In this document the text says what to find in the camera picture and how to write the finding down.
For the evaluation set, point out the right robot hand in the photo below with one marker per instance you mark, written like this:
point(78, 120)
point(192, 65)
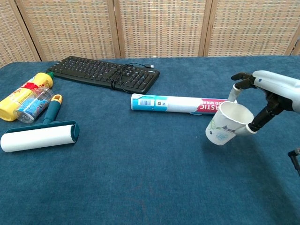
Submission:
point(279, 89)

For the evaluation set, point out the plastic food wrap roll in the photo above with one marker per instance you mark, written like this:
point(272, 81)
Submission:
point(175, 104)

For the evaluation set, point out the teal lint roller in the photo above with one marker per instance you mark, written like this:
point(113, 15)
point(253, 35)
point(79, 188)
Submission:
point(35, 138)

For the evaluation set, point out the blue felt table cloth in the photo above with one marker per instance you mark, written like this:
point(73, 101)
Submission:
point(140, 175)

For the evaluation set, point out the white printed paper cup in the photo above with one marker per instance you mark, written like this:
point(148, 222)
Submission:
point(220, 133)

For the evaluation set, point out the woven folding screen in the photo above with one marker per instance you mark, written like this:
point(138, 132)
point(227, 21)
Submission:
point(159, 28)

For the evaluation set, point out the yellow bottle with green cap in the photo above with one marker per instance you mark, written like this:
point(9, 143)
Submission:
point(9, 105)

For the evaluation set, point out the black computer keyboard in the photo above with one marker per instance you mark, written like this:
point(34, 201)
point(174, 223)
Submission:
point(82, 68)

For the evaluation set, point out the clear plastic jar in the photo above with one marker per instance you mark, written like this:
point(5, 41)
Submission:
point(30, 107)

